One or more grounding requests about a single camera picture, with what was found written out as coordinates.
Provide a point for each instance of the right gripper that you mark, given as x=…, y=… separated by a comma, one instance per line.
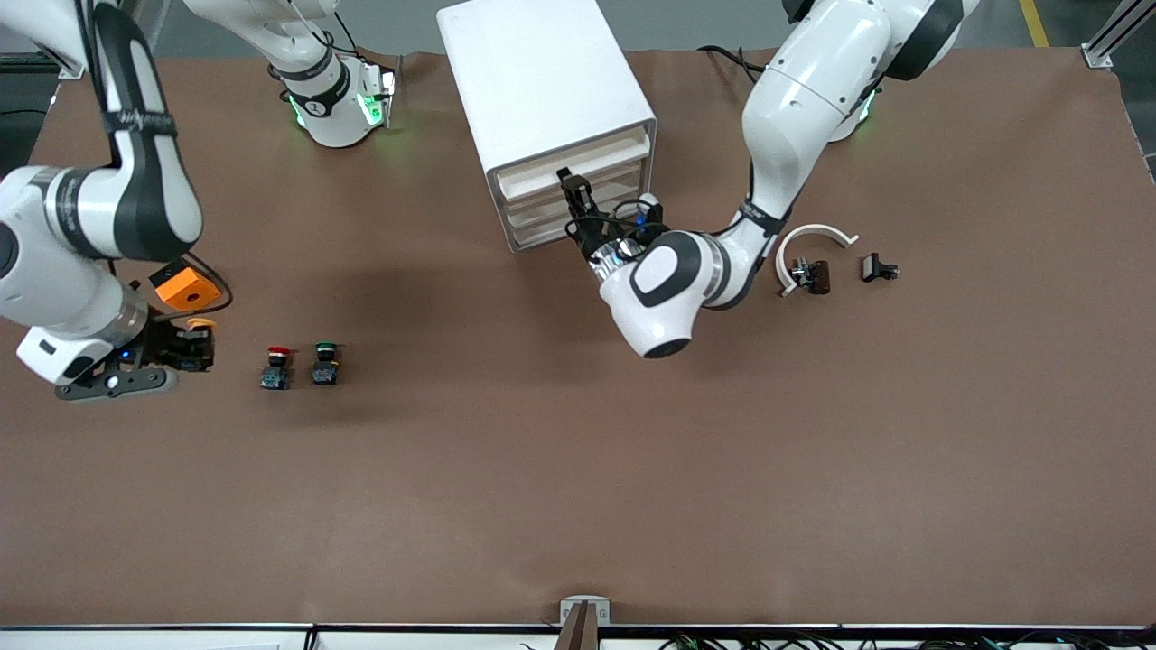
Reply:
x=168, y=346

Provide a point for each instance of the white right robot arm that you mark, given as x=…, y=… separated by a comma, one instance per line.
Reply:
x=144, y=181

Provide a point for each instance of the chrome valve fitting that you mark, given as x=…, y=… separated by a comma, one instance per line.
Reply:
x=799, y=273

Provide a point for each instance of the aluminium frame profile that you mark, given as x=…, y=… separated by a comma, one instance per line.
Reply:
x=56, y=56
x=1113, y=36

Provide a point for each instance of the grey table edge bracket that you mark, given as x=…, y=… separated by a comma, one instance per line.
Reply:
x=585, y=609

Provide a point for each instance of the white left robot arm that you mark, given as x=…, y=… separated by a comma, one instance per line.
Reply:
x=795, y=99

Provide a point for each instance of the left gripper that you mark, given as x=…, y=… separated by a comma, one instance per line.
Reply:
x=588, y=233

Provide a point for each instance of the green push button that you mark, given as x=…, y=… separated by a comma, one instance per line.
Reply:
x=325, y=366

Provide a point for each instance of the small black clip part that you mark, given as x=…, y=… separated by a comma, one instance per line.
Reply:
x=876, y=268

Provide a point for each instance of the white half-round pipe clamp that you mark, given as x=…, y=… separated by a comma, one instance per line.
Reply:
x=813, y=228

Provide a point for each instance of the brown cylinder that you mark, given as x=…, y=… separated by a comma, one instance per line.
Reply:
x=820, y=278

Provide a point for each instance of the white drawer cabinet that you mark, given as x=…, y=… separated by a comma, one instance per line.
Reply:
x=542, y=81

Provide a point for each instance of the yellow push button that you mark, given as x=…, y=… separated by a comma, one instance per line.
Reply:
x=200, y=323

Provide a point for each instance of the red push button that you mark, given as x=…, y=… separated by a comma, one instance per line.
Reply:
x=275, y=370

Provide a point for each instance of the orange block with hole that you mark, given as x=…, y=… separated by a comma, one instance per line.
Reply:
x=188, y=291

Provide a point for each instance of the largest white drawer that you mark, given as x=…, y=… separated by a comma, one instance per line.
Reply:
x=533, y=176

